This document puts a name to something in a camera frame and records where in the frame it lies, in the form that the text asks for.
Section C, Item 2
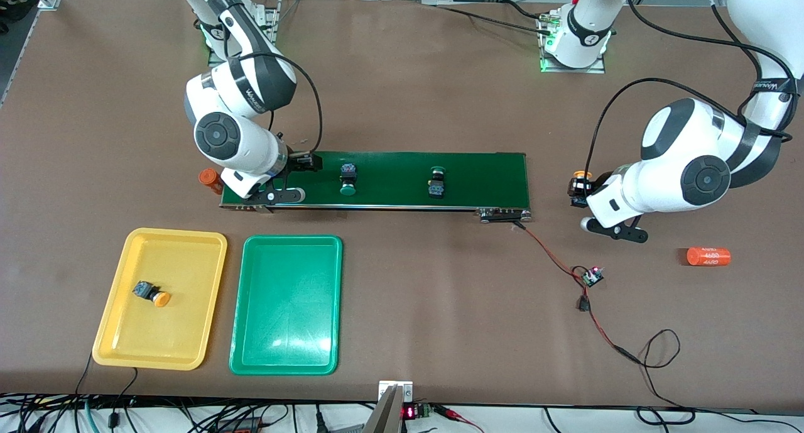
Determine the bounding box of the black base power cable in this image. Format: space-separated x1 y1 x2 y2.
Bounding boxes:
435 3 553 36

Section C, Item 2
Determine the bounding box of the green conveyor belt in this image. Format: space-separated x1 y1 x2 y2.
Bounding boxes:
219 148 534 224

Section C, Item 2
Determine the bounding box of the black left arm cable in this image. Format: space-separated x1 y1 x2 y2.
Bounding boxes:
625 0 786 88
590 78 745 176

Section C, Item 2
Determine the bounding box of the red black wire pair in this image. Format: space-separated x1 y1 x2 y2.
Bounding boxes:
514 222 643 366

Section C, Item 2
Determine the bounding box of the red clip lead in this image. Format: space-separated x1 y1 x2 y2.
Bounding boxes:
432 405 486 433

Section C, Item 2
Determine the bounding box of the black cable with plug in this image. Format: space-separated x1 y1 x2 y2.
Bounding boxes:
108 367 140 429

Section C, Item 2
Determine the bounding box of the thin black looped cable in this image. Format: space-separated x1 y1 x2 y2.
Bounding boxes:
636 328 698 426

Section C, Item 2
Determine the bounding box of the yellow mushroom push button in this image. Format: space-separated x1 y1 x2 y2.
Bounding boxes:
132 280 171 308
568 170 595 207

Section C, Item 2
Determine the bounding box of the yellow plastic tray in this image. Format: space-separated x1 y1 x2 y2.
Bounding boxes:
92 227 228 371

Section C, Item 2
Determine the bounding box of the orange 4680 battery cylinder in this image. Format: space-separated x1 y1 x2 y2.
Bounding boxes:
686 247 732 268
198 168 225 195

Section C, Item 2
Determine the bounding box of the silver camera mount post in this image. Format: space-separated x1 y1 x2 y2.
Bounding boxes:
362 380 414 433

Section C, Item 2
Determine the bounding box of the green plastic tray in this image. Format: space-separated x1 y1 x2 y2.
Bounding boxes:
229 234 344 376

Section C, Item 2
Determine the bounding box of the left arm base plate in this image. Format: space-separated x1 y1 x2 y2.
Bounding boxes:
539 11 607 74

